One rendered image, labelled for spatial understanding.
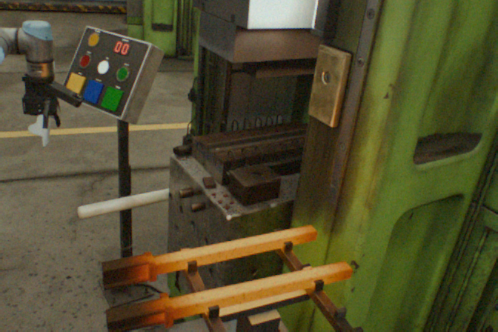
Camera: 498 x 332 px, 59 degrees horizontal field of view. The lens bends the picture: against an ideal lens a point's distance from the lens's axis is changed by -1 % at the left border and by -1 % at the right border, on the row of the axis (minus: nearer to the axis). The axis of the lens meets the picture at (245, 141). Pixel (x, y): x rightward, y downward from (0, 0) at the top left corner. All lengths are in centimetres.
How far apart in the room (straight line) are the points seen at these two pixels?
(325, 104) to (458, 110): 36
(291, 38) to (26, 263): 179
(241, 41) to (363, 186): 46
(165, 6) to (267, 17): 495
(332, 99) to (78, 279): 168
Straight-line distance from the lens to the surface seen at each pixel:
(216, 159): 127
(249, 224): 120
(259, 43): 116
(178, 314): 80
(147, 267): 88
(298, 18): 115
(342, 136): 105
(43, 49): 139
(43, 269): 245
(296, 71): 131
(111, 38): 171
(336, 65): 101
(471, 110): 127
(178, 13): 598
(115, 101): 159
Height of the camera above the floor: 156
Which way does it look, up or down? 25 degrees down
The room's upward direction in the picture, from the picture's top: 6 degrees clockwise
